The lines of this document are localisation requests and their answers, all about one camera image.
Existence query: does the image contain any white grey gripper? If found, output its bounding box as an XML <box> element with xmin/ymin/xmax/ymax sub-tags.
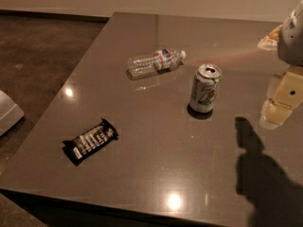
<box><xmin>258</xmin><ymin>0</ymin><xmax>303</xmax><ymax>130</ymax></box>

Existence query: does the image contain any black rxbar chocolate wrapper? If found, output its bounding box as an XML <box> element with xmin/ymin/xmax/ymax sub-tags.
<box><xmin>62</xmin><ymin>118</ymin><xmax>118</xmax><ymax>166</ymax></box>

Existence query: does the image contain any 7up soda can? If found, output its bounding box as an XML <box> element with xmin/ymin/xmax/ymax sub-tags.
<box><xmin>189</xmin><ymin>63</ymin><xmax>222</xmax><ymax>114</ymax></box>

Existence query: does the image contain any clear plastic water bottle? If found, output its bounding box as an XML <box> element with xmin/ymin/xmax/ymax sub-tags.
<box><xmin>126</xmin><ymin>48</ymin><xmax>187</xmax><ymax>80</ymax></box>

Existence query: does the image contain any grey object at left edge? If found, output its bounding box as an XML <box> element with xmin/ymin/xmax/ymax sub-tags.
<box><xmin>0</xmin><ymin>91</ymin><xmax>25</xmax><ymax>136</ymax></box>

